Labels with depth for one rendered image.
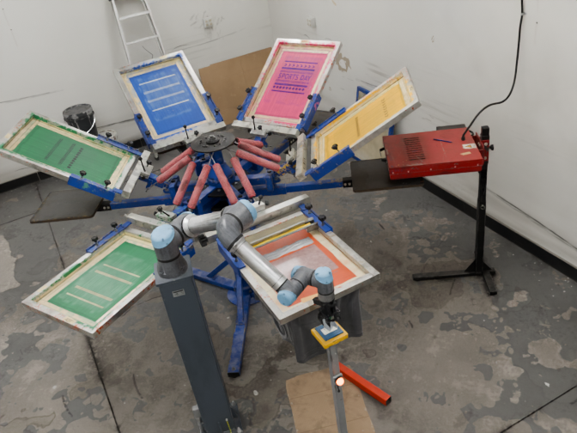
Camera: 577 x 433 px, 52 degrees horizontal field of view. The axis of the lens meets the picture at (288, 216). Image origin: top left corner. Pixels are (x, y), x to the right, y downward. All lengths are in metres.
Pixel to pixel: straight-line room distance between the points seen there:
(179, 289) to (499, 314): 2.29
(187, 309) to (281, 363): 1.16
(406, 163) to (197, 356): 1.72
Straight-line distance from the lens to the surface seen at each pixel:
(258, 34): 7.58
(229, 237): 2.55
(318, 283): 2.60
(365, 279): 3.06
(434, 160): 3.83
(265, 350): 4.17
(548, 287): 4.62
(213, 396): 3.53
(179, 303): 3.05
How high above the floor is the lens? 2.94
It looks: 33 degrees down
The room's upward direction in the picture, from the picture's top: 9 degrees counter-clockwise
